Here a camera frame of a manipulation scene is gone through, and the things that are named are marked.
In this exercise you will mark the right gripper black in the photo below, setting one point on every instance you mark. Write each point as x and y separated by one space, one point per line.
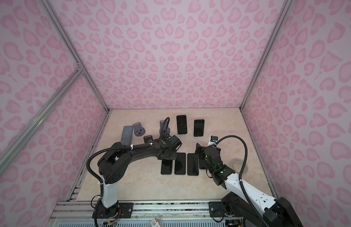
200 152

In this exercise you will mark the grey edged phone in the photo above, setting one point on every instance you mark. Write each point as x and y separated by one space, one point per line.
202 162

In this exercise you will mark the blue edged phone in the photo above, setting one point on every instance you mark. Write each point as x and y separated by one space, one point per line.
192 165

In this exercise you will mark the phone green edge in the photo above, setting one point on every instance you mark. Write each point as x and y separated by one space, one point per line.
180 164

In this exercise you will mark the phone white stand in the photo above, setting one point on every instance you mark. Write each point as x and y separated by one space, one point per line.
198 128
181 121

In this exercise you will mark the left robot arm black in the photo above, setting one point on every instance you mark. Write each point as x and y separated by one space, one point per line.
109 165

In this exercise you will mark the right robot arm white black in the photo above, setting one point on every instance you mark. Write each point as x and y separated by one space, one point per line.
243 199

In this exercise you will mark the empty purple phone stand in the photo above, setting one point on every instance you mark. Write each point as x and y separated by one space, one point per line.
164 128

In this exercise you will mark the grey stand front left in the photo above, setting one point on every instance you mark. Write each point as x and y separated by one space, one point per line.
147 139

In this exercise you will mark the clear tape roll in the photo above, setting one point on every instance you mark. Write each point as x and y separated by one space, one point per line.
237 165

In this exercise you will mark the grey stone block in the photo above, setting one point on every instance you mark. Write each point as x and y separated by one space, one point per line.
126 137

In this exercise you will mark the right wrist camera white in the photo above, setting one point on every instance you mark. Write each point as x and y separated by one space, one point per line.
212 140

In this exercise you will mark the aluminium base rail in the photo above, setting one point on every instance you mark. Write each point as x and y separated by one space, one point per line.
170 213

